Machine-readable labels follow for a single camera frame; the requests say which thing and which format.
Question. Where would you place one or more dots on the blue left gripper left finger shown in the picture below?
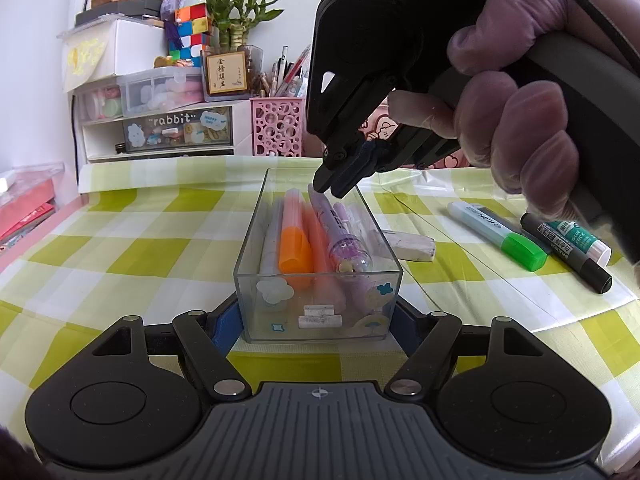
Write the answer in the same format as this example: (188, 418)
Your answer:
(225, 325)

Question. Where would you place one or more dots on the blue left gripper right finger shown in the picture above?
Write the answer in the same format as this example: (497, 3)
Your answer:
(407, 326)

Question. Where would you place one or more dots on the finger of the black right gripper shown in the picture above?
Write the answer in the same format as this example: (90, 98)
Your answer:
(371, 157)
(332, 169)

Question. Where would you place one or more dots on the purple cartoon pen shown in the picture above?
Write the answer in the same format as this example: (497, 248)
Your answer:
(345, 250)

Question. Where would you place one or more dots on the pink orange tall highlighter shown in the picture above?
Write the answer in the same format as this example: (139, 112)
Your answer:
(295, 256)

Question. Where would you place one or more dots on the clear acrylic organizer box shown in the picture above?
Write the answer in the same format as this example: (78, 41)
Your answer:
(336, 306)

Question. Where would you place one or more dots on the green cap highlighter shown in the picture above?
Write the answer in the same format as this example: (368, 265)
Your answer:
(516, 246)

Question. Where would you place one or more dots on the black marker pen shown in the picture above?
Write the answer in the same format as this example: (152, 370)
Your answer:
(586, 268)

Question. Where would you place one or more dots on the gloved right hand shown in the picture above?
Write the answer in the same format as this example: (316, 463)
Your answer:
(518, 132)

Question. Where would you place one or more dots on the pink cat pencil case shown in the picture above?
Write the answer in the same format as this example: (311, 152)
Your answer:
(379, 125)

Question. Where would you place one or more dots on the pink perforated pen holder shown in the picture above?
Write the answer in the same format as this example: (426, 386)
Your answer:
(278, 126)

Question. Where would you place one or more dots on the grey kneaded eraser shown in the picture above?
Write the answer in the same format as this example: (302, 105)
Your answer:
(411, 247)

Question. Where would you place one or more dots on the green checked tablecloth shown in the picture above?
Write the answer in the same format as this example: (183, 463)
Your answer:
(160, 237)

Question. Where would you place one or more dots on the lucky bamboo plant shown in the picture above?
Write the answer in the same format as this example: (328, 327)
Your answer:
(233, 20)

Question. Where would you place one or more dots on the wooden framed calligraphy sign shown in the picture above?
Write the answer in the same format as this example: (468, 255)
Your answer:
(226, 73)

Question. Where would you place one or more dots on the colourful rubik cube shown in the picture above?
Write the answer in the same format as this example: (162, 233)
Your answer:
(188, 35)

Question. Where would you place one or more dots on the white desktop drawer unit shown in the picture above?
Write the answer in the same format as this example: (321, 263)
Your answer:
(115, 46)

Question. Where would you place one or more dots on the white green glue stick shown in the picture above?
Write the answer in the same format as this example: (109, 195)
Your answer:
(589, 244)

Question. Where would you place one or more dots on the clear plastic storage drawer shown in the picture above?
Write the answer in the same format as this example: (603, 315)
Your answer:
(151, 91)

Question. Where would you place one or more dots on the black flat box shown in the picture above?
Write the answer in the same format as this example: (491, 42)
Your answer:
(130, 8)

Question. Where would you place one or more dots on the pink folder stack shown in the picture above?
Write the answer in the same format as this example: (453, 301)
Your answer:
(27, 199)

